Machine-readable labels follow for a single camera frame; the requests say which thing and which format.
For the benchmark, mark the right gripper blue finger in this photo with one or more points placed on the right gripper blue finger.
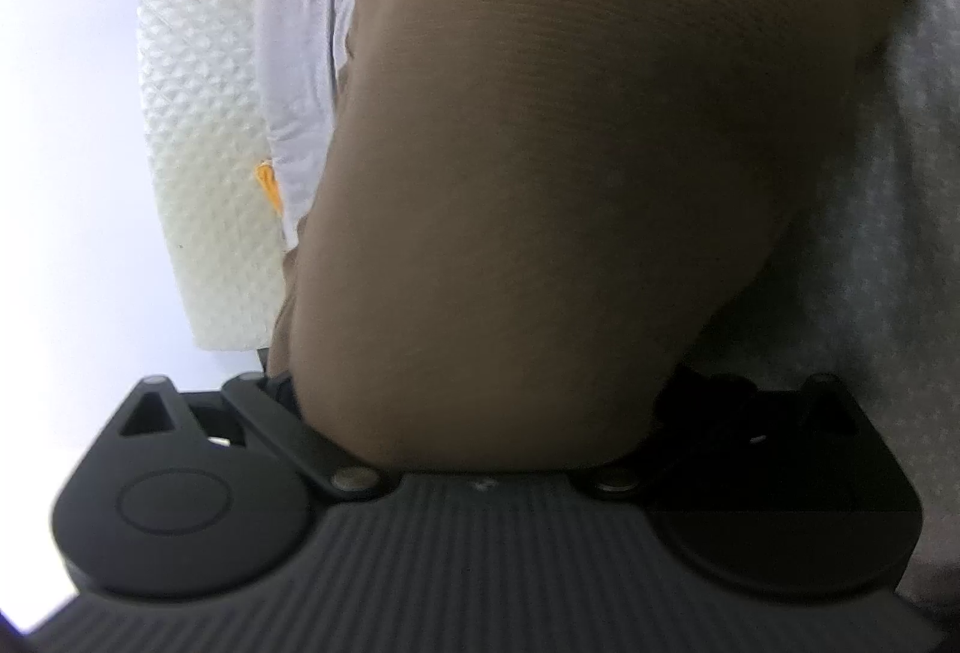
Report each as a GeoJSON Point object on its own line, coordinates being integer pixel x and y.
{"type": "Point", "coordinates": [269, 407]}

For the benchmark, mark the brown hoodie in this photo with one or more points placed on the brown hoodie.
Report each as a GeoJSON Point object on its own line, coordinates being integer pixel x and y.
{"type": "Point", "coordinates": [530, 209]}

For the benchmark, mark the yellow cloth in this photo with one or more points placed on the yellow cloth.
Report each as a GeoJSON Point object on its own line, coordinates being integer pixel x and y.
{"type": "Point", "coordinates": [268, 183]}

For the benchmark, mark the cream quilted mattress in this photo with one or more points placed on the cream quilted mattress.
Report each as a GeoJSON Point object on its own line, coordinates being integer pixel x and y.
{"type": "Point", "coordinates": [207, 145]}

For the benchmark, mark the grey bed sheet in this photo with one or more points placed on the grey bed sheet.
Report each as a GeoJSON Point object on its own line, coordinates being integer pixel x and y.
{"type": "Point", "coordinates": [866, 287]}

